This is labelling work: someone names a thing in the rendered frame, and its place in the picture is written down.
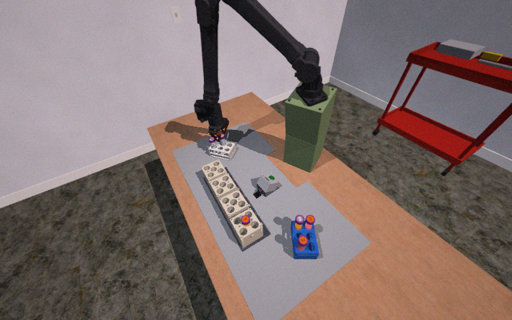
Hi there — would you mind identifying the white tube rack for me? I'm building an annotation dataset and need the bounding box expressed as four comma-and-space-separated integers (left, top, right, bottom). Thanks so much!
209, 142, 236, 161

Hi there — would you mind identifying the beige bucket adapter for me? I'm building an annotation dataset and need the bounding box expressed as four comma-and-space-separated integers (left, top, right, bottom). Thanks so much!
219, 190, 249, 226
201, 160, 227, 190
230, 208, 263, 248
209, 174, 237, 207

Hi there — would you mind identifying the grey flat mat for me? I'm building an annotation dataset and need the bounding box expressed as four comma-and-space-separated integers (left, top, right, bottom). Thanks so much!
172, 122, 371, 320

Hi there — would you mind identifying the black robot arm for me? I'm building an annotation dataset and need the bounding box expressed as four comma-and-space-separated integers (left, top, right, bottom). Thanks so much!
194, 0, 328, 127

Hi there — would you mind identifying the tube with pink liquid and purple cap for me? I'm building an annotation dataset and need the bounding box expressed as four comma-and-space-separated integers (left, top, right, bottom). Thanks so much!
305, 215, 315, 230

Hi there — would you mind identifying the blue tube rack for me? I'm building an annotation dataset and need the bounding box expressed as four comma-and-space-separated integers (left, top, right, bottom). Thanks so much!
291, 221, 319, 259

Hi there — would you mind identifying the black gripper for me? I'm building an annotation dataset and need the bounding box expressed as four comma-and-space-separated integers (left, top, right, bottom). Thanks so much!
208, 114, 229, 142

